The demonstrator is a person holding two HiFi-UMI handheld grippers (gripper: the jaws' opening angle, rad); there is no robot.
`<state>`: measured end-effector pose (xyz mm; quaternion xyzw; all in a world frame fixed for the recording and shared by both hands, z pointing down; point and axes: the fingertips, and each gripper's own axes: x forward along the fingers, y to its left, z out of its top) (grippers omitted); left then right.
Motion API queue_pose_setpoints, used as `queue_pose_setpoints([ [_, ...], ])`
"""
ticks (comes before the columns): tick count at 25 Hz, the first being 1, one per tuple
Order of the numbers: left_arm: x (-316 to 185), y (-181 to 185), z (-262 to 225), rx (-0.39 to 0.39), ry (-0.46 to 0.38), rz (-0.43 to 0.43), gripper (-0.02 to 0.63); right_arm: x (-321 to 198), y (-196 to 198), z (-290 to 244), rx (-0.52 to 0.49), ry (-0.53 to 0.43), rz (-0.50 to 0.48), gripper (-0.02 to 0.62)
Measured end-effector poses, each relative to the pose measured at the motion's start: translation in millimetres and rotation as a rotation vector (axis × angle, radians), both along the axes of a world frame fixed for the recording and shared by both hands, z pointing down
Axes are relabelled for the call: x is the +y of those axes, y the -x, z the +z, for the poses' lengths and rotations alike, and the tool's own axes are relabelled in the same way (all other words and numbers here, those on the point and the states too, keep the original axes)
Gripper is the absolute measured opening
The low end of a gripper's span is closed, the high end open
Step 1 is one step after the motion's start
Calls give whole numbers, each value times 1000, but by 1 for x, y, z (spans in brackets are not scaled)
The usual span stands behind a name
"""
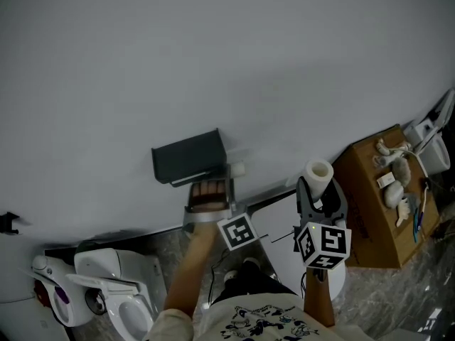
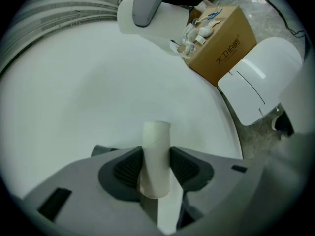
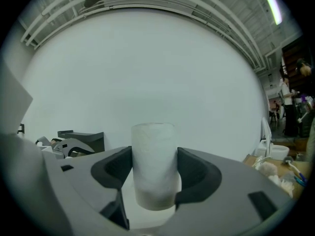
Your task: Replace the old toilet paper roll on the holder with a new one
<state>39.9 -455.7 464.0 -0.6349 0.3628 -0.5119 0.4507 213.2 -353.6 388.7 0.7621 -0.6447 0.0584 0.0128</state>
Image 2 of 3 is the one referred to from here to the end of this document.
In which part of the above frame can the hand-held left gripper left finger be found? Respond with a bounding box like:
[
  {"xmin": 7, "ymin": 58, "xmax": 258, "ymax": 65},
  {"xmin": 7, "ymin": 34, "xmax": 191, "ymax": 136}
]
[{"xmin": 23, "ymin": 145, "xmax": 163, "ymax": 236}]

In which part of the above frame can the blue toothbrush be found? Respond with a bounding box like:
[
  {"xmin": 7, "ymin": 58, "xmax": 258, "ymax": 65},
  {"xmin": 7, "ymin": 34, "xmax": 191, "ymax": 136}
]
[{"xmin": 208, "ymin": 7, "xmax": 223, "ymax": 18}]

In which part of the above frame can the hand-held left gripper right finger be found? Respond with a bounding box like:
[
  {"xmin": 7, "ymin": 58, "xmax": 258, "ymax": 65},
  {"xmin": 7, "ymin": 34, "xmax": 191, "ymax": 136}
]
[{"xmin": 169, "ymin": 145, "xmax": 266, "ymax": 236}]

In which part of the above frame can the clear plastic bag with items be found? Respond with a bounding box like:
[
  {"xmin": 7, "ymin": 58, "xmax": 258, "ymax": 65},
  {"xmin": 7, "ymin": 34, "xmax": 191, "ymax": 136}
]
[{"xmin": 182, "ymin": 25, "xmax": 197, "ymax": 56}]

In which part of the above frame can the white closed-lid toilet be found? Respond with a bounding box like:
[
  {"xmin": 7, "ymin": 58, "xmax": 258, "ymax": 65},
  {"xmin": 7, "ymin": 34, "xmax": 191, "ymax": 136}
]
[{"xmin": 218, "ymin": 37, "xmax": 303, "ymax": 126}]

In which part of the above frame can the cardboard tube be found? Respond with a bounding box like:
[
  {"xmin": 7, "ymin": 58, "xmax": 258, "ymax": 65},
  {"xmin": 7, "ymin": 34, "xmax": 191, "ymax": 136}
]
[{"xmin": 139, "ymin": 120, "xmax": 172, "ymax": 198}]

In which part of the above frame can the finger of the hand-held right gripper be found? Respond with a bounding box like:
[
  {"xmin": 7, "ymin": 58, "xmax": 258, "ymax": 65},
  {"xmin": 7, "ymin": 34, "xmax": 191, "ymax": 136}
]
[{"xmin": 131, "ymin": 0, "xmax": 170, "ymax": 27}]

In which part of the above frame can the large closed cardboard box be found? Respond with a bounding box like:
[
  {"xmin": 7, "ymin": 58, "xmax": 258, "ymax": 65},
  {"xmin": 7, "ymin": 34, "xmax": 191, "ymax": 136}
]
[{"xmin": 182, "ymin": 5, "xmax": 258, "ymax": 87}]

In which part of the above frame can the white stuffed pouch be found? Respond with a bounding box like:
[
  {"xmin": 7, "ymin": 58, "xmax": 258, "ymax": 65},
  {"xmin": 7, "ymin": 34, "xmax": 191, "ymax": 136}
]
[{"xmin": 198, "ymin": 26, "xmax": 214, "ymax": 38}]

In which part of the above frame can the black floor cable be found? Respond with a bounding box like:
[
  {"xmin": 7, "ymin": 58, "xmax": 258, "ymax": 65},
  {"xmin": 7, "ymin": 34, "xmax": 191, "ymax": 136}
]
[{"xmin": 255, "ymin": 0, "xmax": 306, "ymax": 36}]

